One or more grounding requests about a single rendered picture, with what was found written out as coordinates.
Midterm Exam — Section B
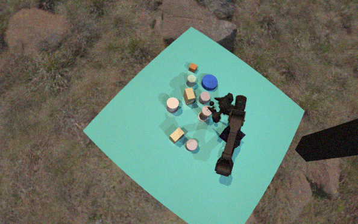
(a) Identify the pink cylinder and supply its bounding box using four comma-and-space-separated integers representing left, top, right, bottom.
186, 140, 198, 152
199, 92, 210, 104

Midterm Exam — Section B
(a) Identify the pale yellow block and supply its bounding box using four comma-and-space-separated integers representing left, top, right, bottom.
169, 128, 184, 144
183, 87, 195, 105

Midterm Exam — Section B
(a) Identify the blue cylinder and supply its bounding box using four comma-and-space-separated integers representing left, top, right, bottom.
201, 75, 218, 91

